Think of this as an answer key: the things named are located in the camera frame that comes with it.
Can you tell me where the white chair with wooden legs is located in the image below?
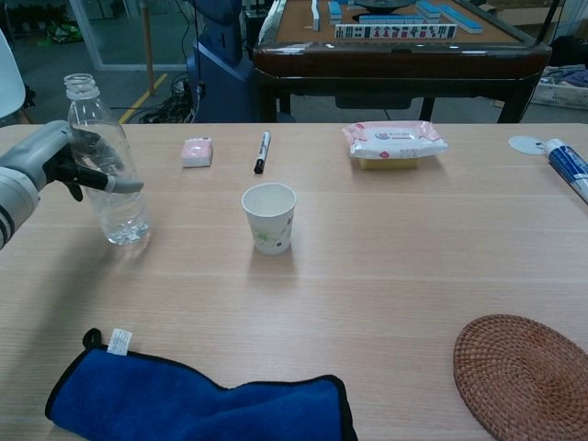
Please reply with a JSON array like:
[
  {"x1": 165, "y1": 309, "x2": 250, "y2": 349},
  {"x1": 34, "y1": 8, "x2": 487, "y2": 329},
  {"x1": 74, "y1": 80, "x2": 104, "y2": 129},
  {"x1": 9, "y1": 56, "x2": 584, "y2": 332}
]
[{"x1": 0, "y1": 28, "x2": 33, "y2": 125}]

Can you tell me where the clear plastic water bottle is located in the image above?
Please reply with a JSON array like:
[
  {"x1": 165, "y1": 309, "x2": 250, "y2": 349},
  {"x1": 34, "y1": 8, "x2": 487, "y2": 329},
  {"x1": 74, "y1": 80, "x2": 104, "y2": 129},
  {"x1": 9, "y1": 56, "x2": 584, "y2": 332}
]
[{"x1": 62, "y1": 73, "x2": 152, "y2": 246}]

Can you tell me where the blue microfiber cloth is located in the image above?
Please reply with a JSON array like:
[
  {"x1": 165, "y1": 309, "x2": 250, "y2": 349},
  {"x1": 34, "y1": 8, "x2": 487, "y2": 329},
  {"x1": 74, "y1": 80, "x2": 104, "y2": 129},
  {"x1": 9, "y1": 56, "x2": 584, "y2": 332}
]
[{"x1": 44, "y1": 327, "x2": 359, "y2": 441}]

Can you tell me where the small pink tissue pack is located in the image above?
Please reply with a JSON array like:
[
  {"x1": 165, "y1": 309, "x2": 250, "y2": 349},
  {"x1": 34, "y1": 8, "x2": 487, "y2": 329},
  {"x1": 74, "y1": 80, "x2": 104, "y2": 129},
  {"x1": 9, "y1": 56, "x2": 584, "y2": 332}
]
[{"x1": 180, "y1": 137, "x2": 215, "y2": 169}]

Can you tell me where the dark wood mahjong table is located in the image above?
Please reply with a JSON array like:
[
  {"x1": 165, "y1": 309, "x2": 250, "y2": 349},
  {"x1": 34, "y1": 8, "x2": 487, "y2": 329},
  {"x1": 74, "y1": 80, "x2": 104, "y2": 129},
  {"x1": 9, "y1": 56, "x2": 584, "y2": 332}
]
[{"x1": 253, "y1": 0, "x2": 553, "y2": 124}]

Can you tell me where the white floral paper cup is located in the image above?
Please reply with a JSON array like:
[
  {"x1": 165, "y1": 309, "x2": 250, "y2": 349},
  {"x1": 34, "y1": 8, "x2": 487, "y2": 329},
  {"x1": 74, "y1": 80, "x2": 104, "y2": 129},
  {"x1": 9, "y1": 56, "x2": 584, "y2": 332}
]
[{"x1": 241, "y1": 182, "x2": 298, "y2": 255}]

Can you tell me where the white plastic basket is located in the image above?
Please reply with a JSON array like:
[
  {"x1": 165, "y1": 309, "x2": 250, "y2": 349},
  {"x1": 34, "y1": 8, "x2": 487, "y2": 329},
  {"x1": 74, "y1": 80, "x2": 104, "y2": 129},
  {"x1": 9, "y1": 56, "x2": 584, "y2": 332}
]
[{"x1": 531, "y1": 66, "x2": 588, "y2": 109}]

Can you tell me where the black floor cable bundle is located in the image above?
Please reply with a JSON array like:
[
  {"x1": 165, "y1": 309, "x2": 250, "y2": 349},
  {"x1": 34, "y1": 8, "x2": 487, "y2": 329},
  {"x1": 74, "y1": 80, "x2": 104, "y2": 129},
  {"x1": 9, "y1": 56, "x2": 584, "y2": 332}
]
[{"x1": 103, "y1": 73, "x2": 199, "y2": 124}]

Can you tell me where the brown woven rattan coaster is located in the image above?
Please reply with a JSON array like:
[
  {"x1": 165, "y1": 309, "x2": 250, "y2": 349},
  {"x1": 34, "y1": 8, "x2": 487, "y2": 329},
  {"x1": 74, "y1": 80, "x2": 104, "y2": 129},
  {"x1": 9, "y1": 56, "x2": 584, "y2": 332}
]
[{"x1": 453, "y1": 313, "x2": 588, "y2": 441}]

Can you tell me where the black tripod stand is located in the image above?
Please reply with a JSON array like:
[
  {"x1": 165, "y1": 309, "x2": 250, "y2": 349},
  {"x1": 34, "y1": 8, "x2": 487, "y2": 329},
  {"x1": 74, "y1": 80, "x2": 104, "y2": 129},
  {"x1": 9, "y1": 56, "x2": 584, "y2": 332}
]
[{"x1": 527, "y1": 0, "x2": 565, "y2": 47}]

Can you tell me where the wooden pole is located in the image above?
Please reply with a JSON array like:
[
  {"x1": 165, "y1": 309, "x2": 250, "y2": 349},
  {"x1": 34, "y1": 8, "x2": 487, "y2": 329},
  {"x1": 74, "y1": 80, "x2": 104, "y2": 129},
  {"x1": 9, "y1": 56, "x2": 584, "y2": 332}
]
[{"x1": 141, "y1": 0, "x2": 156, "y2": 96}]

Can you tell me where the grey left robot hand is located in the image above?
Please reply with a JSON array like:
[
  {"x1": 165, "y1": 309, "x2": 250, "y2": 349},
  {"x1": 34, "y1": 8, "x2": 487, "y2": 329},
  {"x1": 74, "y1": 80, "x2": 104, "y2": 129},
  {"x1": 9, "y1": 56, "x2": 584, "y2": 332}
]
[{"x1": 0, "y1": 119, "x2": 144, "y2": 202}]

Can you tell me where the blue mahjong tile row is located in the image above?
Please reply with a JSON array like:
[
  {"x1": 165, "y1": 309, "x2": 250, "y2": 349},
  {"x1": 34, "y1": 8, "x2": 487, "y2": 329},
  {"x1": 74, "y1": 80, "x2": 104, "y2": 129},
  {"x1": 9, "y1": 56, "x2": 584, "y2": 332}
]
[
  {"x1": 358, "y1": 14, "x2": 442, "y2": 26},
  {"x1": 438, "y1": 4, "x2": 485, "y2": 36}
]

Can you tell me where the white round disc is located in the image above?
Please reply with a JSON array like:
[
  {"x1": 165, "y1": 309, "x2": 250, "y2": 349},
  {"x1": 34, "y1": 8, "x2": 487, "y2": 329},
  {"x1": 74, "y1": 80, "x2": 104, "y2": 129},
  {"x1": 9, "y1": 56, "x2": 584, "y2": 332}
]
[{"x1": 508, "y1": 134, "x2": 551, "y2": 157}]

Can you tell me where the white face mahjong tile row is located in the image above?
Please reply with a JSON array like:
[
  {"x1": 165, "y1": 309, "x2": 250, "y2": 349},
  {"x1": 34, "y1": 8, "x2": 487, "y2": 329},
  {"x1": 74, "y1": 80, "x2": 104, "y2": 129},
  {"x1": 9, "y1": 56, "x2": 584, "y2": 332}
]
[{"x1": 334, "y1": 23, "x2": 458, "y2": 40}]

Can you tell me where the pink white wet wipes pack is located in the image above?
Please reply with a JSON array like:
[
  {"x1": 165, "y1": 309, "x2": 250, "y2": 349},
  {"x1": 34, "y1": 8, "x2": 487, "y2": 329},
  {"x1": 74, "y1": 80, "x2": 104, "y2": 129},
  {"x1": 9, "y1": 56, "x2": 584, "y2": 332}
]
[{"x1": 341, "y1": 119, "x2": 449, "y2": 160}]

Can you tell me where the black white marker pen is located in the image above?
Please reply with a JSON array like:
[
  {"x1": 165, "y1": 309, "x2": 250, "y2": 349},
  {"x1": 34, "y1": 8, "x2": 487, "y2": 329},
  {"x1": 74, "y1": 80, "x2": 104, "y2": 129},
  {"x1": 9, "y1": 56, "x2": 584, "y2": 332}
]
[{"x1": 252, "y1": 130, "x2": 272, "y2": 175}]

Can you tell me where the blue white toothpaste tube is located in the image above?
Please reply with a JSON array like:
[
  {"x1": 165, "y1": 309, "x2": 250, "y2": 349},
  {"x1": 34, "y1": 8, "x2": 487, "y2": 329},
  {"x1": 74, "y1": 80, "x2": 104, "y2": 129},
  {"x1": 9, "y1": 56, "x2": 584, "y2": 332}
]
[{"x1": 546, "y1": 138, "x2": 588, "y2": 206}]

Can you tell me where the blue machine base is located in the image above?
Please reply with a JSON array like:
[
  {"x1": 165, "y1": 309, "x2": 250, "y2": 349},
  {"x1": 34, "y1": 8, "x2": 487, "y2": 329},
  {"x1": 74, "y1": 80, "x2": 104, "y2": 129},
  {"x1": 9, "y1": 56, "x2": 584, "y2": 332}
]
[{"x1": 185, "y1": 0, "x2": 258, "y2": 124}]

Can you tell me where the yellow sponge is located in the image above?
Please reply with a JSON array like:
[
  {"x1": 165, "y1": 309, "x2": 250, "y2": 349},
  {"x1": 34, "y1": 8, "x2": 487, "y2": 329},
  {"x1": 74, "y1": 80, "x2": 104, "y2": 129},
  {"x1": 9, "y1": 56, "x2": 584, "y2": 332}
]
[{"x1": 359, "y1": 155, "x2": 422, "y2": 172}]

